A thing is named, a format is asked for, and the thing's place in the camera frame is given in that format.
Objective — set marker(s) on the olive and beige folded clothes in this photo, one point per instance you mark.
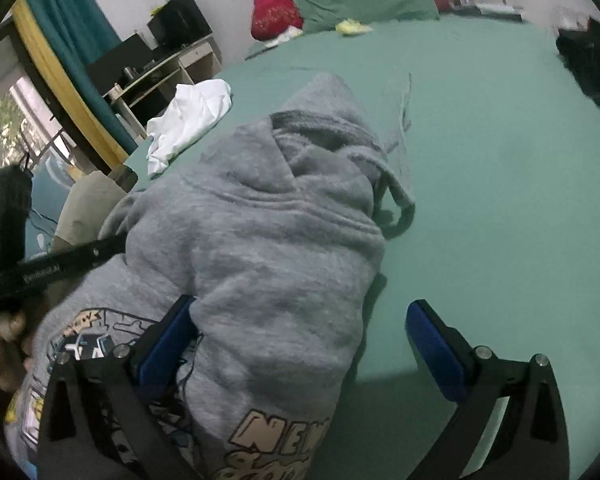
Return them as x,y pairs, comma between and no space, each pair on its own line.
80,205

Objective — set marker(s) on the person's left hand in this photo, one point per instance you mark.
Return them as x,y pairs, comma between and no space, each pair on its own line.
0,355

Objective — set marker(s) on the bed with green sheet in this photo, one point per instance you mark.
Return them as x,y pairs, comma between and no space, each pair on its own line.
480,185

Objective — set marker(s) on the window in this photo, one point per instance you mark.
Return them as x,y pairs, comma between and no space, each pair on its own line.
5,125

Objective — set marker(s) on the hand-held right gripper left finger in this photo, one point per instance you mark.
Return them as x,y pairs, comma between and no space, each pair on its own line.
167,345

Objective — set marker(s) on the black folded clothes pile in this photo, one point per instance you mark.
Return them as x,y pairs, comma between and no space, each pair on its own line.
590,60

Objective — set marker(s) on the white crumpled cloth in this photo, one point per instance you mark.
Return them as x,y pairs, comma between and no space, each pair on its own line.
190,110

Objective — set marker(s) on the black monitor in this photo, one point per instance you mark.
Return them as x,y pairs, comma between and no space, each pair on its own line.
115,60

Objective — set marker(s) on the grey hoodie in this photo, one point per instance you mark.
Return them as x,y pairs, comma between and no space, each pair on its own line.
260,270

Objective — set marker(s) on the black computer tower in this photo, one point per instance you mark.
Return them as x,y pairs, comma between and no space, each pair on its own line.
180,20

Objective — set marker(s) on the white paper packet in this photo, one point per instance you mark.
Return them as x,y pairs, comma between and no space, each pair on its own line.
285,37

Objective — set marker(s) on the teal curtain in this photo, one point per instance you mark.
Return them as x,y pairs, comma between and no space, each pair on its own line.
65,5

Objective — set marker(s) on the pale wooden desk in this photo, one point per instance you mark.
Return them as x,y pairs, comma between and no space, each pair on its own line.
190,57

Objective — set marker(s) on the yellow-green small cloth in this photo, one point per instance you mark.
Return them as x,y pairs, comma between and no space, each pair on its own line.
352,27

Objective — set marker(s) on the metal cup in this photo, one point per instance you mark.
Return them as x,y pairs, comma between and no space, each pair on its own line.
129,73

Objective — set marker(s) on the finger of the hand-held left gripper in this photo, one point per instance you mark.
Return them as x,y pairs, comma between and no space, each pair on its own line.
102,252

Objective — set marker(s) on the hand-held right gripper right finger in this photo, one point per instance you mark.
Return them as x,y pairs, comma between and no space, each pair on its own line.
432,350

